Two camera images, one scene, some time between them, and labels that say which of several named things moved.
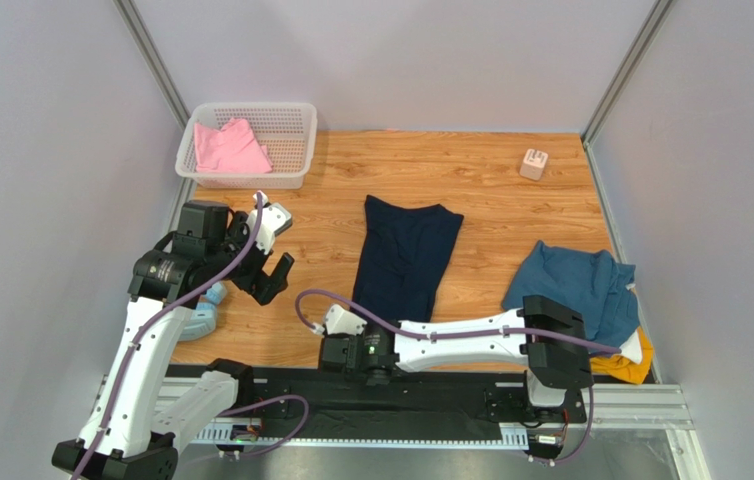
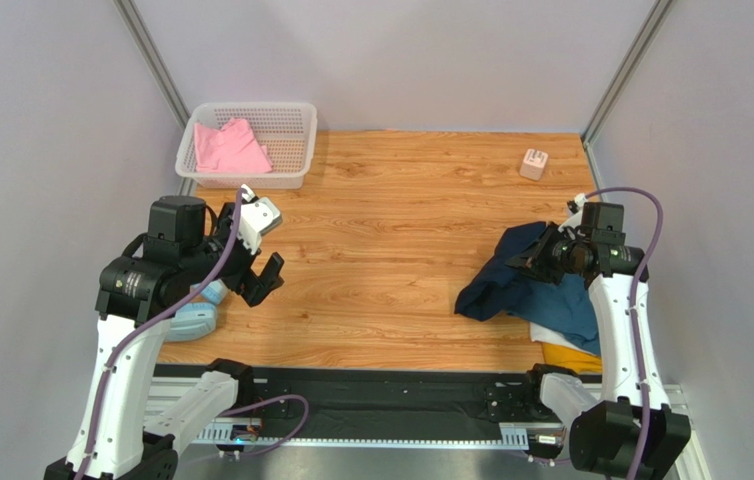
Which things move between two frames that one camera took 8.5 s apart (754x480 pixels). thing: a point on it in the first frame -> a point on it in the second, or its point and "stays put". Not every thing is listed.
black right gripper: (332, 351) -> (545, 250)
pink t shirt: (234, 148) stays put
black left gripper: (261, 285) stays put
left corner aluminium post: (152, 62) stays put
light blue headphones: (201, 320) stays put
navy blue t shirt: (402, 255) -> (486, 297)
